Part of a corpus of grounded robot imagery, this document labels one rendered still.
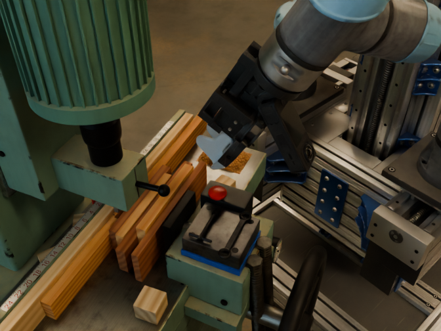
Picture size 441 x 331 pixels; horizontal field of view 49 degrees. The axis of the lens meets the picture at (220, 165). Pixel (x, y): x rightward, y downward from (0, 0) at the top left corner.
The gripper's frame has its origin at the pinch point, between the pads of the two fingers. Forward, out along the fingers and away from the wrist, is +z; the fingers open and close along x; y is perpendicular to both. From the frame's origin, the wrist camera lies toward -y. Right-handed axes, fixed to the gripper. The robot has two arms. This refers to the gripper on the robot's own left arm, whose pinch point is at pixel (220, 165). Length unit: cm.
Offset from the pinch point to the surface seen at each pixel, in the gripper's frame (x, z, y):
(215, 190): 0.1, 5.3, -2.1
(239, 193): -2.5, 5.1, -5.6
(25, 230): 10.6, 35.7, 20.4
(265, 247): 3.3, 4.9, -13.6
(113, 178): 8.1, 8.2, 11.6
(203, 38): -229, 152, 47
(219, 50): -218, 143, 32
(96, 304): 19.5, 22.1, 1.8
